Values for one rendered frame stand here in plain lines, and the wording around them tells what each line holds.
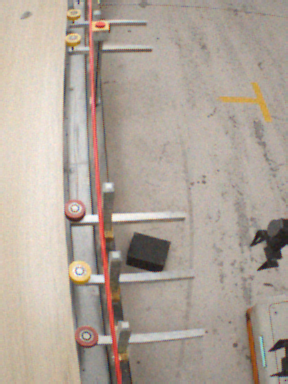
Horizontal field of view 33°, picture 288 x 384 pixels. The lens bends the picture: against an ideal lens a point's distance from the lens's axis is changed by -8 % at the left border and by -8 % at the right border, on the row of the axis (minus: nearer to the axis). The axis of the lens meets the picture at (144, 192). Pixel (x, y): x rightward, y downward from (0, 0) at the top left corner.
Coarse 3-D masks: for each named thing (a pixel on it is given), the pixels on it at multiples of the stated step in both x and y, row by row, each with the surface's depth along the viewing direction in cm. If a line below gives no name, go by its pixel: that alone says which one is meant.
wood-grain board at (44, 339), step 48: (0, 0) 260; (48, 0) 260; (0, 48) 233; (48, 48) 235; (0, 96) 214; (48, 96) 216; (0, 144) 200; (48, 144) 202; (0, 192) 187; (48, 192) 190; (0, 240) 176; (48, 240) 179; (0, 288) 166; (48, 288) 169; (0, 336) 156; (48, 336) 158
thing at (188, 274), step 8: (160, 272) 184; (168, 272) 185; (176, 272) 185; (184, 272) 185; (192, 272) 185; (96, 280) 180; (104, 280) 180; (120, 280) 181; (128, 280) 181; (136, 280) 182; (144, 280) 182; (152, 280) 183; (160, 280) 184; (168, 280) 185; (176, 280) 186
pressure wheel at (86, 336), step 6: (78, 330) 161; (84, 330) 161; (90, 330) 161; (78, 336) 159; (84, 336) 160; (90, 336) 160; (96, 336) 160; (78, 342) 158; (84, 342) 158; (90, 342) 159; (96, 342) 160
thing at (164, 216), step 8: (88, 216) 194; (96, 216) 195; (112, 216) 195; (120, 216) 196; (128, 216) 196; (136, 216) 196; (144, 216) 197; (152, 216) 197; (160, 216) 197; (168, 216) 198; (176, 216) 198; (184, 216) 198; (72, 224) 193; (80, 224) 193; (88, 224) 194; (96, 224) 195; (120, 224) 197
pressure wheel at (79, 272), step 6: (72, 264) 174; (78, 264) 174; (84, 264) 175; (72, 270) 173; (78, 270) 173; (84, 270) 174; (90, 270) 174; (72, 276) 172; (78, 276) 172; (84, 276) 172; (90, 276) 174; (78, 282) 172; (84, 282) 173
